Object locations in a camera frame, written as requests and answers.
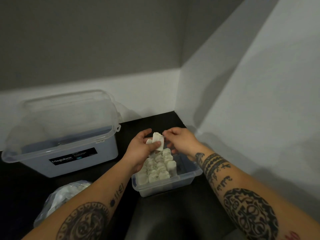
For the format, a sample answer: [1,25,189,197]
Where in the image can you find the person's left hand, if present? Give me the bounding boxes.
[124,128,162,174]

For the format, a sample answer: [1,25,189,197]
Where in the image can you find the clear storage box lid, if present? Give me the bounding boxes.
[4,90,122,154]

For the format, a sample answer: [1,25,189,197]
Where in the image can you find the person's right hand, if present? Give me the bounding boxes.
[162,127,204,162]

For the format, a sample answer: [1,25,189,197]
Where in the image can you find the person's right forearm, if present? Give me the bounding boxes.
[195,147,320,240]

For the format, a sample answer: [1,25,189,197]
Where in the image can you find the clear plastic bag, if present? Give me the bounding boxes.
[34,180,93,228]

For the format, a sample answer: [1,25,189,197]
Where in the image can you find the rows of white tea bags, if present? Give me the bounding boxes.
[136,148,178,186]

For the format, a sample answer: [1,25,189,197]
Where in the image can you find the small clear plastic bin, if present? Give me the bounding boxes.
[131,147,203,198]

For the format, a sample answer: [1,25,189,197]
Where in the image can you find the large clear storage box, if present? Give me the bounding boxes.
[1,125,122,178]

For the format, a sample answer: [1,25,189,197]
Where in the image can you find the person's left forearm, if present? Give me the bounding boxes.
[22,160,137,240]

